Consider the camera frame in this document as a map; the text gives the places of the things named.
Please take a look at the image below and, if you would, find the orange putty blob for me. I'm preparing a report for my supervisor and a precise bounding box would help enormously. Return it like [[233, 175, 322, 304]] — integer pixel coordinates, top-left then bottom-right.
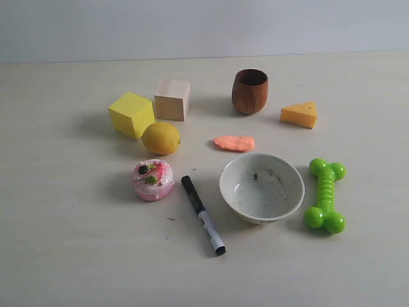
[[213, 136, 255, 152]]

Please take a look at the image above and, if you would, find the yellow lemon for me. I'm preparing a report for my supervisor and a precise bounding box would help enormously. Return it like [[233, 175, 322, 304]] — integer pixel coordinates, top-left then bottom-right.
[[141, 122, 181, 155]]

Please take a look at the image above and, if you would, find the pink toy cake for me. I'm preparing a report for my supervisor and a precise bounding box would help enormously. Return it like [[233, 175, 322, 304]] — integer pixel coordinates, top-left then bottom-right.
[[132, 159, 174, 201]]

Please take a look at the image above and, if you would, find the white ceramic bowl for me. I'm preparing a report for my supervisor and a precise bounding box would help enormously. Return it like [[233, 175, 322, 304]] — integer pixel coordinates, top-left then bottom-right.
[[219, 153, 305, 224]]

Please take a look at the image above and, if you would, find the light wooden cube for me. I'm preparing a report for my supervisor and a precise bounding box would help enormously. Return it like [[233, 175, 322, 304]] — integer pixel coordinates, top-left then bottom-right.
[[154, 79, 190, 122]]

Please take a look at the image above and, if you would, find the brown wooden cup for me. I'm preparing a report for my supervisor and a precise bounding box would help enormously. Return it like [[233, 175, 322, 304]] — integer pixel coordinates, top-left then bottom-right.
[[232, 68, 268, 115]]

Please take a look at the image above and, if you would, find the yellow foam cube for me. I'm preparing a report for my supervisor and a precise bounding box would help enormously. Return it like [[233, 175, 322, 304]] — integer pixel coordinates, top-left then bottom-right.
[[108, 92, 156, 139]]

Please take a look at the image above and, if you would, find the black white marker pen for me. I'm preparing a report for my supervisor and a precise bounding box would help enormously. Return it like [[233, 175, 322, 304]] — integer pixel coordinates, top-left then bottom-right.
[[181, 175, 226, 256]]

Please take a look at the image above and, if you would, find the yellow cheese wedge toy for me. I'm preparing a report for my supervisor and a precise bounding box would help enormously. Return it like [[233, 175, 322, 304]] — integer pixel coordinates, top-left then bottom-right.
[[280, 102, 318, 129]]

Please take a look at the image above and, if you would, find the green bone dog toy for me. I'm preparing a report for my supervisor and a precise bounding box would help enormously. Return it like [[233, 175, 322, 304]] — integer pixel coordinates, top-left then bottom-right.
[[304, 158, 346, 234]]

